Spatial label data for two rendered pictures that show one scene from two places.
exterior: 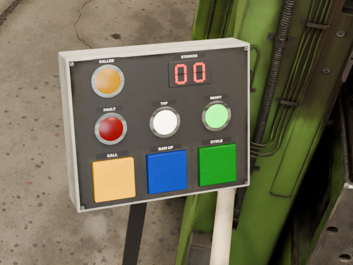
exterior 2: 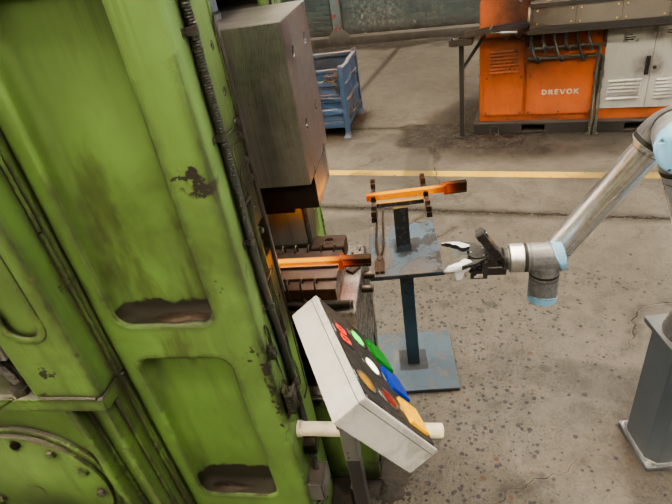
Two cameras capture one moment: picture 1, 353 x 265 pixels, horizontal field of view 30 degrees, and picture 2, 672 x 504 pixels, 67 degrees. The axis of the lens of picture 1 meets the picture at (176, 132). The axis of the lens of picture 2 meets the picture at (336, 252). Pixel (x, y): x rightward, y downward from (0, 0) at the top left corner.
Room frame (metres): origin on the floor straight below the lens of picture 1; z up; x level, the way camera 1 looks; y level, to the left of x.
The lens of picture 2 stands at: (0.71, 0.83, 1.94)
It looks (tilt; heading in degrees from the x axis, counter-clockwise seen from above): 33 degrees down; 283
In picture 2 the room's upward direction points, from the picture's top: 10 degrees counter-clockwise
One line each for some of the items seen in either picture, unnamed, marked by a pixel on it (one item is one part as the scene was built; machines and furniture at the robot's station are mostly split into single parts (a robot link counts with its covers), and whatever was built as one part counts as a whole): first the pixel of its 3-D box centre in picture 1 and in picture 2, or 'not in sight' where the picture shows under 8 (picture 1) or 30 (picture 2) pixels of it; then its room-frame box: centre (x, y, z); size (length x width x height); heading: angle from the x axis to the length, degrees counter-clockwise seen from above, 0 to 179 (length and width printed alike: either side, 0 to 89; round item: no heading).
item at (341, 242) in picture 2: not in sight; (330, 248); (1.08, -0.68, 0.95); 0.12 x 0.08 x 0.06; 0
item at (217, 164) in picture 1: (216, 164); (378, 357); (0.86, -0.09, 1.01); 0.07 x 0.05 x 0.07; 115
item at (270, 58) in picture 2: not in sight; (237, 94); (1.23, -0.54, 1.56); 0.42 x 0.39 x 0.40; 0
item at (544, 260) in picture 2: not in sight; (543, 257); (0.38, -0.53, 0.98); 0.12 x 0.09 x 0.10; 0
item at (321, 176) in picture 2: not in sight; (253, 181); (1.23, -0.50, 1.32); 0.42 x 0.20 x 0.10; 0
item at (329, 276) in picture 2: not in sight; (278, 277); (1.23, -0.50, 0.96); 0.42 x 0.20 x 0.09; 0
